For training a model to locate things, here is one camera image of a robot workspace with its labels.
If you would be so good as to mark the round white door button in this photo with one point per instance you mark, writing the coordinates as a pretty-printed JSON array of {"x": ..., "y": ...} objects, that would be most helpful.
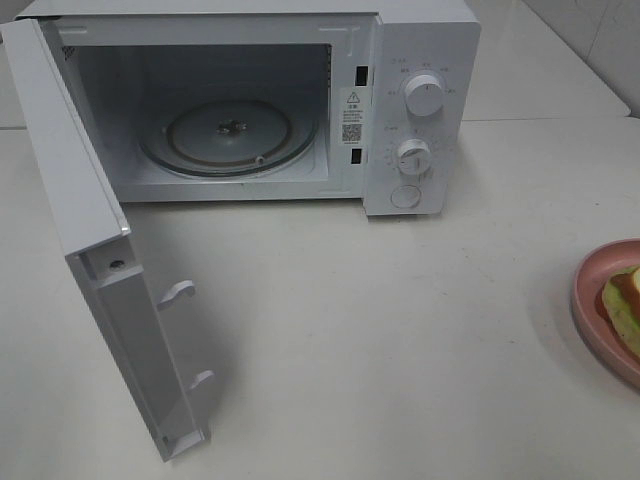
[{"x": 406, "y": 197}]

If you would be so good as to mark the white microwave knob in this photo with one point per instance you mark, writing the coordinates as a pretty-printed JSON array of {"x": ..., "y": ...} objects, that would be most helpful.
[
  {"x": 413, "y": 157},
  {"x": 424, "y": 94}
]

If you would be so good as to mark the sandwich with white bread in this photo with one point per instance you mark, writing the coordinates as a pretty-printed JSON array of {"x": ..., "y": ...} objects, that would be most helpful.
[{"x": 618, "y": 303}]

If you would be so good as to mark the pink round plate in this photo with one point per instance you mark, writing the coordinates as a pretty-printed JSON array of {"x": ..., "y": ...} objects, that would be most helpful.
[{"x": 588, "y": 311}]

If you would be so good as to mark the glass microwave turntable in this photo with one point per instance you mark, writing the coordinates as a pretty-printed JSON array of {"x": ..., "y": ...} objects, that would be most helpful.
[{"x": 228, "y": 138}]

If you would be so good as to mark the white microwave oven body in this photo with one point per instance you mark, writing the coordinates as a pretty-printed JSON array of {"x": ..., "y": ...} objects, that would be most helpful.
[{"x": 344, "y": 61}]

